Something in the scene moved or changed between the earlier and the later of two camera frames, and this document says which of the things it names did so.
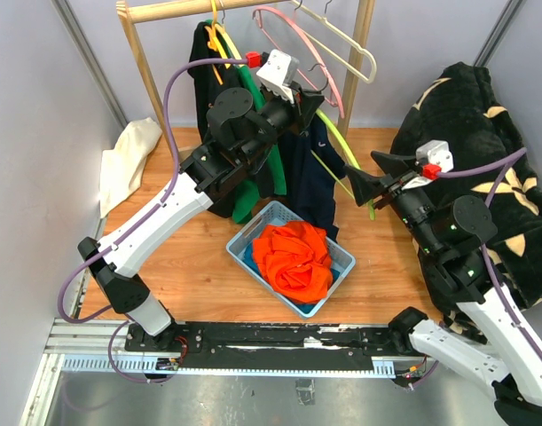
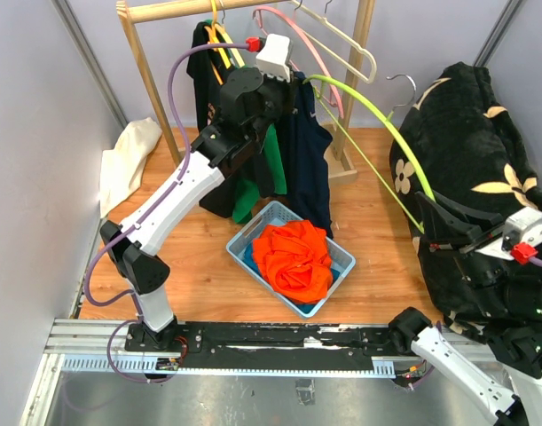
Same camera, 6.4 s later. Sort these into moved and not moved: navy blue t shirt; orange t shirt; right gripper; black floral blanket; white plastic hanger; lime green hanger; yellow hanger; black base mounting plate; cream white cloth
Moved: right gripper; lime green hanger; navy blue t shirt
Not moved: cream white cloth; orange t shirt; white plastic hanger; black floral blanket; black base mounting plate; yellow hanger
